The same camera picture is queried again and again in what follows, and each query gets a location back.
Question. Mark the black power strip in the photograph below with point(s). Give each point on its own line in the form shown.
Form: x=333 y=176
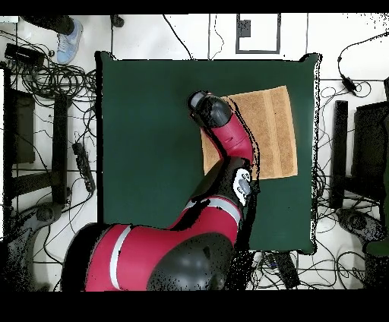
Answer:
x=285 y=270
x=84 y=168

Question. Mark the dark grey square plate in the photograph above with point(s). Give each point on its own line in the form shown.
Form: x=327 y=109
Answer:
x=244 y=29

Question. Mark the light blue shoe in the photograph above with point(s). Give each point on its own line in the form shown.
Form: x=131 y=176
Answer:
x=69 y=44

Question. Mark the dark green table cloth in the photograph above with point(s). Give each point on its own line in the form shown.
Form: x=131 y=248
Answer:
x=146 y=152

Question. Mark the small black floor object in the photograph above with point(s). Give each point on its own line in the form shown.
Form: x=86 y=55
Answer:
x=117 y=21

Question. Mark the black rectangular box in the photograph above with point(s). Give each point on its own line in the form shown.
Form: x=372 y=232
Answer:
x=24 y=54

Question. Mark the grey square floor frame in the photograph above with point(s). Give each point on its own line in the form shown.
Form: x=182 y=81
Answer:
x=237 y=39

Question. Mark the person's leg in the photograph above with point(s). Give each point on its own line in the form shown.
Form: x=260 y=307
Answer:
x=51 y=22

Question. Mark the black power adapter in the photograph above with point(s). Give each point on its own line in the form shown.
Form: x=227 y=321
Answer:
x=349 y=85

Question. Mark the dark green fabric bundle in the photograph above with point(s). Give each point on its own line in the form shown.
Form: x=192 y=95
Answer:
x=378 y=248

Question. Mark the grey stand base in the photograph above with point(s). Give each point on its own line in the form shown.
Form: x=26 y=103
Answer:
x=45 y=212
x=358 y=223

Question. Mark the tan terry towel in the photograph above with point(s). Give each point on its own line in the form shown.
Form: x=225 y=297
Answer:
x=273 y=130

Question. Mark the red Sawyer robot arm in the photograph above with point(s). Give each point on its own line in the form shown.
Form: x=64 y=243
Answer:
x=167 y=252

